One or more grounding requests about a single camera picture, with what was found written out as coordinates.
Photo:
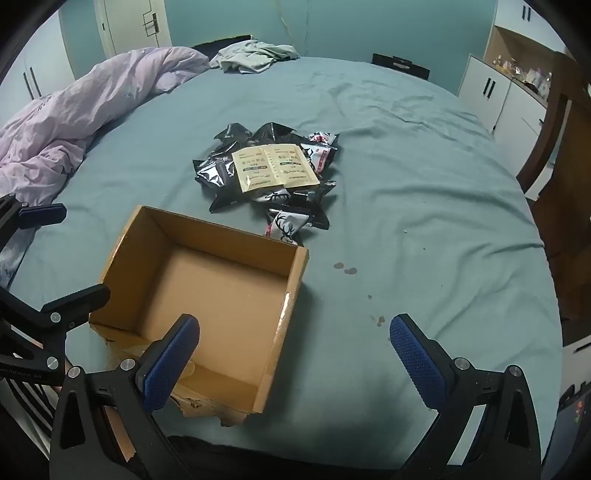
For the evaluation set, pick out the white low cabinet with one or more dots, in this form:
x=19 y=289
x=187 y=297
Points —
x=494 y=92

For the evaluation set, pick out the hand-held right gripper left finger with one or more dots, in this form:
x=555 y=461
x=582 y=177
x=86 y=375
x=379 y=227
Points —
x=171 y=364

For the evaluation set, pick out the brown cardboard box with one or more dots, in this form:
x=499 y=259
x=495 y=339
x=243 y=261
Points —
x=221 y=295

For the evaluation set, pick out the group of small bottles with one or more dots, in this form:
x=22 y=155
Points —
x=535 y=76

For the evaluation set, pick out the pile of black snack packets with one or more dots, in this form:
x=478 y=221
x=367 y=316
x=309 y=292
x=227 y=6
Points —
x=221 y=170

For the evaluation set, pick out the black device with red light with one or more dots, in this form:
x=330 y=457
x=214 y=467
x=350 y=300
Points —
x=572 y=415

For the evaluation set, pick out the dark pillow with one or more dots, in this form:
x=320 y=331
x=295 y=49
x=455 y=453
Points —
x=205 y=48

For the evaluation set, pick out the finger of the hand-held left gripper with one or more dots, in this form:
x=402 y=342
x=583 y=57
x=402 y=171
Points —
x=74 y=302
x=41 y=215

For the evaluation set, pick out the pink duvet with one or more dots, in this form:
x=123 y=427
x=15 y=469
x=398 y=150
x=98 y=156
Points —
x=69 y=120

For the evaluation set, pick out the striped cloth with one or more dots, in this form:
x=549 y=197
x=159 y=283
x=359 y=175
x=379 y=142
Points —
x=27 y=415

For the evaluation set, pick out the grey-green crumpled clothing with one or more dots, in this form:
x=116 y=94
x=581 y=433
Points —
x=254 y=55

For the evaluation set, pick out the beige sachet sheet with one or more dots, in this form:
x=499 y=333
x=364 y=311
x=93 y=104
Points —
x=251 y=168
x=293 y=164

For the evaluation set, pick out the brown wooden chair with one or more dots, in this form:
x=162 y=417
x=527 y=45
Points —
x=568 y=184

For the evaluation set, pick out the black headboard object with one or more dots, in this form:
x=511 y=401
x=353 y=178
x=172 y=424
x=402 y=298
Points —
x=401 y=64

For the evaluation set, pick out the white wall cabinet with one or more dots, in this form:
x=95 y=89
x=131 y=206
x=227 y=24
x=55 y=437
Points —
x=531 y=18

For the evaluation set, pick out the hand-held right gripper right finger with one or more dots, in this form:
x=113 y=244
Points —
x=418 y=364

